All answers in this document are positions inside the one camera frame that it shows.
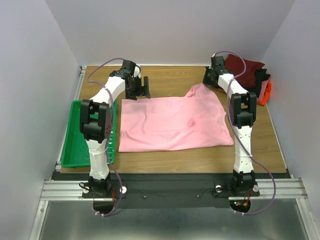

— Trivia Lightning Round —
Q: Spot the green plastic tray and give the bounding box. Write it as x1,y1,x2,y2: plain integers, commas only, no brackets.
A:
60,99,118,169

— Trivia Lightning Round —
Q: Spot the folded salmon pink t shirt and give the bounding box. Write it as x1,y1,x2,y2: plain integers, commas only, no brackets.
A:
257,80,270,102

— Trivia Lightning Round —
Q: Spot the right control board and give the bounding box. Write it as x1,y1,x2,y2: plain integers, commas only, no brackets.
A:
229,199,251,213

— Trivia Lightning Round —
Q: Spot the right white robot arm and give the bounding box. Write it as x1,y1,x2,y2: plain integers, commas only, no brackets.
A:
203,54,257,196

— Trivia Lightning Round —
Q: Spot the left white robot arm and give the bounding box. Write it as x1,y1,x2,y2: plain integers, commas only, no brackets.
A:
79,59,151,198

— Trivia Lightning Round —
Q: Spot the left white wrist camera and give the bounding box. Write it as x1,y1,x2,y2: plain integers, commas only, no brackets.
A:
133,65,142,78

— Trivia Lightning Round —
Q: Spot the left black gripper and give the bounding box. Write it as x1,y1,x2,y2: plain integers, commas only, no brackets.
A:
125,76,151,101

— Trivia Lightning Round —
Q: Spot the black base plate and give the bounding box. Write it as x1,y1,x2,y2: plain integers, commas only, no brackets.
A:
82,173,260,211

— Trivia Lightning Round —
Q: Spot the folded maroon t shirt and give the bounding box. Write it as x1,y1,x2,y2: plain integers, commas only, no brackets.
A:
224,53,265,88

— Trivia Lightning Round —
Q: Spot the folded orange t shirt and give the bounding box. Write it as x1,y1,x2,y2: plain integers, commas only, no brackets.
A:
257,81,272,106

